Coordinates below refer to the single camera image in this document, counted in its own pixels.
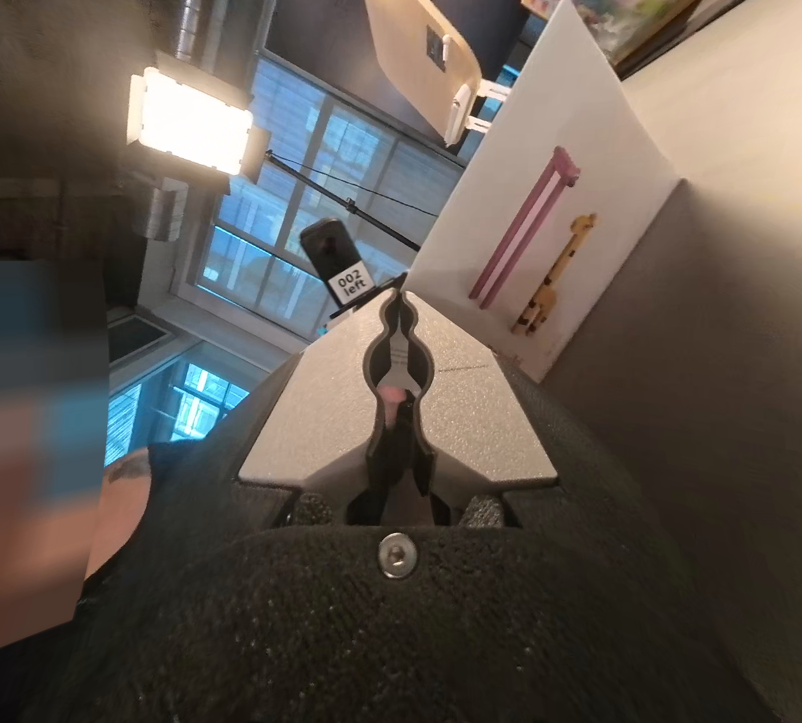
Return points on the black light stand pole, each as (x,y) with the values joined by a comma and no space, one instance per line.
(351,208)

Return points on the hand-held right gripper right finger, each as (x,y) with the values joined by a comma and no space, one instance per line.
(476,422)

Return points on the large glass window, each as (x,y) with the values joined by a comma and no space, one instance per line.
(351,128)

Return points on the yellow giraffe figure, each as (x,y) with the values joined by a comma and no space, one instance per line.
(551,284)

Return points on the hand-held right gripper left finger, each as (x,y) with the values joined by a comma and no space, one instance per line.
(313,416)

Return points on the LED light panel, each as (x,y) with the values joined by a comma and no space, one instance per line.
(188,121)

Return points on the large dark display screen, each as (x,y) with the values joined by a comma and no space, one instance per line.
(313,9)

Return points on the pink toy frame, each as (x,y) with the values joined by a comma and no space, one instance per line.
(566,164)

